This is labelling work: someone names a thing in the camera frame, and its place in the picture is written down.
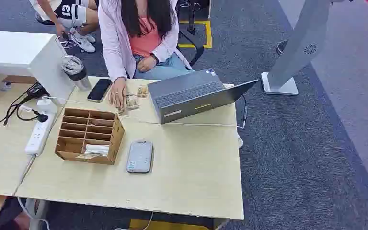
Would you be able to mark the person's right hand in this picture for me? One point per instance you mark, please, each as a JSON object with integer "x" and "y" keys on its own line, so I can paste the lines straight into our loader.
{"x": 117, "y": 92}

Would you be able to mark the person's left hand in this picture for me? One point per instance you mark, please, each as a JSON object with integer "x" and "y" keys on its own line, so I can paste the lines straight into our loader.
{"x": 146, "y": 64}

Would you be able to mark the black smartphone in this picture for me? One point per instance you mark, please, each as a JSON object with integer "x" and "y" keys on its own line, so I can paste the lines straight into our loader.
{"x": 99, "y": 89}

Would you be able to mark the small stack of printed cards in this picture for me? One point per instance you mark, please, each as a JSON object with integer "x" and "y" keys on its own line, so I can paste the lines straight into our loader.
{"x": 142, "y": 91}

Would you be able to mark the person in pink jacket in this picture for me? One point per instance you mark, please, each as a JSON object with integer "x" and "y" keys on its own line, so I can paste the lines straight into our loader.
{"x": 114, "y": 38}

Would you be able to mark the clear tumbler with dark sleeve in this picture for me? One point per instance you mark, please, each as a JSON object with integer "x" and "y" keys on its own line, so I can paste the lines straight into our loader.
{"x": 75, "y": 71}

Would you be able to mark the wooden compartment card box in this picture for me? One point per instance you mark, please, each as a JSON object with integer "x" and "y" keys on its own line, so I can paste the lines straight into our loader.
{"x": 88, "y": 135}

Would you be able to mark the grey laptop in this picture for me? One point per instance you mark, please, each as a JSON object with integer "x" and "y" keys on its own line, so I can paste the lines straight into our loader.
{"x": 187, "y": 95}

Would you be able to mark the black chair base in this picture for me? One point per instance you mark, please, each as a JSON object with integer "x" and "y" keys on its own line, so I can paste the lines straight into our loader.
{"x": 192, "y": 35}

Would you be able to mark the white cards in plastic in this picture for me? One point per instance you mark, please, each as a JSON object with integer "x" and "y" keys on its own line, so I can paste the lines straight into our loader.
{"x": 96, "y": 149}

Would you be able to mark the grey smartphone with stickers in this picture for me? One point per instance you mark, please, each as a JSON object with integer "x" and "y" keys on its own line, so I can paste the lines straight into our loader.
{"x": 140, "y": 156}

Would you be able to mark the white charger plug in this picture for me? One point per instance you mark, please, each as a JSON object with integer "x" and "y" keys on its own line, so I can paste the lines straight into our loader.
{"x": 44, "y": 105}

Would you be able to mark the black power adapter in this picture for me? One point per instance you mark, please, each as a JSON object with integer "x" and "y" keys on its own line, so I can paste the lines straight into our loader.
{"x": 36, "y": 90}

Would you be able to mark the white power strip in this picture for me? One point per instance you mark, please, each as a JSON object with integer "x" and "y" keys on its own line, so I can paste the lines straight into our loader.
{"x": 39, "y": 135}

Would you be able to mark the person in numbered jersey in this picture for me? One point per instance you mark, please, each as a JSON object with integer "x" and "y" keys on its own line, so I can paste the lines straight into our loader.
{"x": 71, "y": 14}

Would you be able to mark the white cabinet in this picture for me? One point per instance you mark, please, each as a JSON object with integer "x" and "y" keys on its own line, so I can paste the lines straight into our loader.
{"x": 15, "y": 50}

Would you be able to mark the small clear bottle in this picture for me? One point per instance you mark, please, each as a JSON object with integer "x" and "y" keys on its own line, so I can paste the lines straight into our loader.
{"x": 6, "y": 86}

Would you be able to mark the yellow floor tape strip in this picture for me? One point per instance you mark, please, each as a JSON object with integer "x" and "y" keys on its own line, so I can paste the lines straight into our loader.
{"x": 171, "y": 225}

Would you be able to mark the grey stand with white base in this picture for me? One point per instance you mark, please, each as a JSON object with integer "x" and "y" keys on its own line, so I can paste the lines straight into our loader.
{"x": 298, "y": 41}

